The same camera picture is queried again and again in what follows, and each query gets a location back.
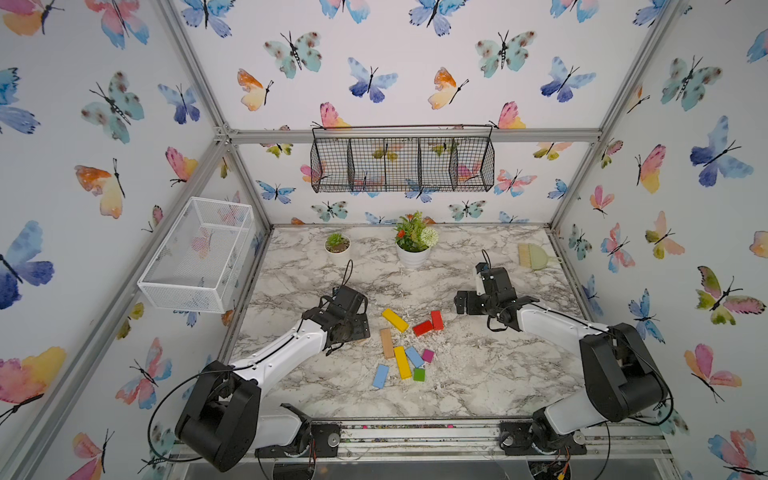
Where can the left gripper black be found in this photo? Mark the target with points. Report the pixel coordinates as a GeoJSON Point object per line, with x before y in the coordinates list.
{"type": "Point", "coordinates": [362, 327]}

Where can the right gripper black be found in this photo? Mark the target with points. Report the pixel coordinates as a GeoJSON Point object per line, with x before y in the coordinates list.
{"type": "Point", "coordinates": [470, 295]}

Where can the natural wood block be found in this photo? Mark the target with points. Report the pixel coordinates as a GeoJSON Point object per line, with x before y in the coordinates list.
{"type": "Point", "coordinates": [387, 343]}

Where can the light blue block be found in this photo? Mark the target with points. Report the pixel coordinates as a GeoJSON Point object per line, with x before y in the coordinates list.
{"type": "Point", "coordinates": [414, 357]}
{"type": "Point", "coordinates": [381, 376]}

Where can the yellow block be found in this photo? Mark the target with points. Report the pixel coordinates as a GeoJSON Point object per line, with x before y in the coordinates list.
{"type": "Point", "coordinates": [395, 320]}
{"type": "Point", "coordinates": [402, 362]}

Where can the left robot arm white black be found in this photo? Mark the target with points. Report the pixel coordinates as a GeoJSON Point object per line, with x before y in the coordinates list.
{"type": "Point", "coordinates": [223, 417]}

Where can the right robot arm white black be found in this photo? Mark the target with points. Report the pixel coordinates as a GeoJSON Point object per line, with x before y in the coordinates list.
{"type": "Point", "coordinates": [621, 378]}

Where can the red block short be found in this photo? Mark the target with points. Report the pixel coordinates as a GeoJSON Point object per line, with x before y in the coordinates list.
{"type": "Point", "coordinates": [437, 320]}

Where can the red block long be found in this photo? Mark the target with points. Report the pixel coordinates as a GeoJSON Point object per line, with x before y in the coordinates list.
{"type": "Point", "coordinates": [423, 328]}

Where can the small green potted plant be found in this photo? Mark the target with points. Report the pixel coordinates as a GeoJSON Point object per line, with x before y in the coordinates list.
{"type": "Point", "coordinates": [338, 248]}

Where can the flowering potted plant white pot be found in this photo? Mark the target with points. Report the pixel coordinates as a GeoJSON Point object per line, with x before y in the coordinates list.
{"type": "Point", "coordinates": [415, 237]}

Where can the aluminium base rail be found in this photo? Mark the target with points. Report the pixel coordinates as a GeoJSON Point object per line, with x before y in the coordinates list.
{"type": "Point", "coordinates": [494, 438]}

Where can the white mesh wall basket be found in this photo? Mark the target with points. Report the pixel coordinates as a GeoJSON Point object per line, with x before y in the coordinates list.
{"type": "Point", "coordinates": [199, 261]}

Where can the black wire wall basket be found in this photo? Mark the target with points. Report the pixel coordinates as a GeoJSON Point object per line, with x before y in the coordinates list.
{"type": "Point", "coordinates": [388, 159]}

